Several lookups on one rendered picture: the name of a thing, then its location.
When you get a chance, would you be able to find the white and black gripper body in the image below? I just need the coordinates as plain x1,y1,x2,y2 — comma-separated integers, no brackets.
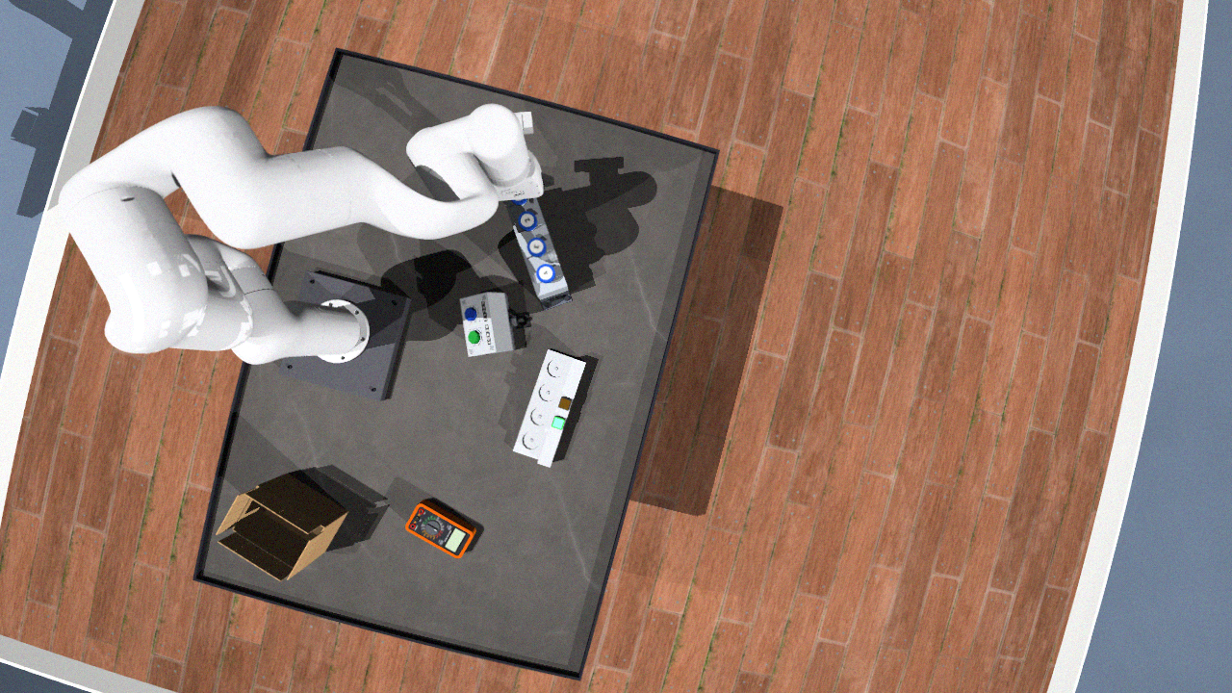
492,150,543,201

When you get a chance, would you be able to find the orange digital multimeter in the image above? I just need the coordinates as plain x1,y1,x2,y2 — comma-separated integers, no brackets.
405,499,476,559

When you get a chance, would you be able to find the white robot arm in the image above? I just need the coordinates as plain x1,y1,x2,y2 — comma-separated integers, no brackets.
59,104,533,365

